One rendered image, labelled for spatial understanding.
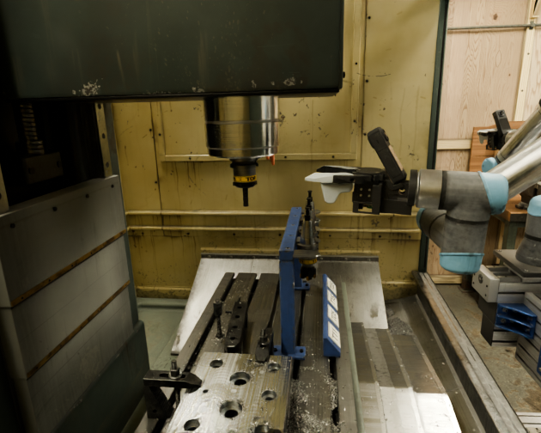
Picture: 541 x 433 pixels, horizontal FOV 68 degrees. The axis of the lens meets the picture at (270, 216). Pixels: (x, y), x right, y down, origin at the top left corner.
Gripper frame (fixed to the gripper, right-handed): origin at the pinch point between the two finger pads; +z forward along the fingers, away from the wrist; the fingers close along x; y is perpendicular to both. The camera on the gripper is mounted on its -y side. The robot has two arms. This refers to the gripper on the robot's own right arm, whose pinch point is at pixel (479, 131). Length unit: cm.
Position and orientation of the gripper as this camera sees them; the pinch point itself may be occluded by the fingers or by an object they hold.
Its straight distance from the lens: 215.6
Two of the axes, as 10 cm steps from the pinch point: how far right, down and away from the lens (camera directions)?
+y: 1.6, 9.4, 2.9
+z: -1.8, -2.6, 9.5
